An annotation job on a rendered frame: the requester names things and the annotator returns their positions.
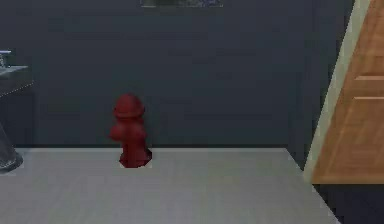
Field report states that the brown wooden room door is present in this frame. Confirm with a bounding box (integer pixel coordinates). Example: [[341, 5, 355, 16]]
[[311, 0, 384, 185]]

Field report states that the red fire hydrant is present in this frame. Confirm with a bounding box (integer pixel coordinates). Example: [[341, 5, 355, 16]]
[[108, 93, 153, 169]]

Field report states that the framed wall picture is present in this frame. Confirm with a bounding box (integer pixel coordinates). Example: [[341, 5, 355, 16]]
[[140, 0, 224, 9]]

